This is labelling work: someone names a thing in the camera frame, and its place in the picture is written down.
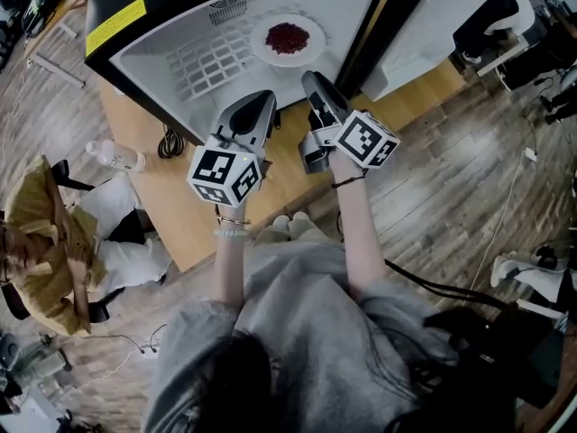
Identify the wooden side desk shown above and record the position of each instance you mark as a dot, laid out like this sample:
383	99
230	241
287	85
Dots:
54	48

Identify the person's grey shirt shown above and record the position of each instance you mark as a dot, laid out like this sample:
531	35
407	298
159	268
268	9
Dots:
311	332

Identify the person's right hand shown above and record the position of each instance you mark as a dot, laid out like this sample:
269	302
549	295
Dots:
347	167

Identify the grey floor equipment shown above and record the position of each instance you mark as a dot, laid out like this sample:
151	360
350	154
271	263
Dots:
31	359

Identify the yellow warning sticker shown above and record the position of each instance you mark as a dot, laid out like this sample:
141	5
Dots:
115	27

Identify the pile of dark red beans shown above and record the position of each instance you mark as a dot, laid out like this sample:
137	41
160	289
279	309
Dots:
287	39

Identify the white appliance with clear dome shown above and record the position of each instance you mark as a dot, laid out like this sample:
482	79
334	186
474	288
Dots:
527	273

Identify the black green backpack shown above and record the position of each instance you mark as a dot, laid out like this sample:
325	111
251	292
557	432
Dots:
43	9

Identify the white power adapter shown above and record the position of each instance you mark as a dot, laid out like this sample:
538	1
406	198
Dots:
530	154

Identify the black shoulder bag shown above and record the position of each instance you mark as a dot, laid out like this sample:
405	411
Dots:
505	354

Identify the white power strip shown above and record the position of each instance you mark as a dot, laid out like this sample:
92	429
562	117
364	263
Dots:
149	351

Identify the black mini fridge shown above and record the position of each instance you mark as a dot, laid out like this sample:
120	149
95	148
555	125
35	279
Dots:
189	66

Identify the thin metal bangle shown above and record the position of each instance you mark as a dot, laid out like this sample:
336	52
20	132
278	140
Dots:
232	220

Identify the white round plate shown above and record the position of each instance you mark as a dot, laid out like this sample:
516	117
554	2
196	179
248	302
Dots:
261	48

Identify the black office chair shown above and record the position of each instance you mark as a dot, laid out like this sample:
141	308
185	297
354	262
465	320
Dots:
99	312

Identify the person's left forearm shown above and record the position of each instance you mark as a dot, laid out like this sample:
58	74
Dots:
230	264

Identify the person's right forearm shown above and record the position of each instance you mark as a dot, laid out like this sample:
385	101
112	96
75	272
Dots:
360	242

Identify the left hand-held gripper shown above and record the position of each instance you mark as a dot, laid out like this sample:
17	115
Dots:
225	174

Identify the person's light shoe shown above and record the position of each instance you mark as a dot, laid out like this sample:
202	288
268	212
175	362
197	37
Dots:
280	223
301	221

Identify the light wooden table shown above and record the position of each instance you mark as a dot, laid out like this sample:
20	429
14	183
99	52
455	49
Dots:
180	205

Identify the clear plastic bottle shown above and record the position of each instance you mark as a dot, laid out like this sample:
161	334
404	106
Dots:
115	156

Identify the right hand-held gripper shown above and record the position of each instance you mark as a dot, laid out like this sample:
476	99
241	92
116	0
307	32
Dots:
365	138

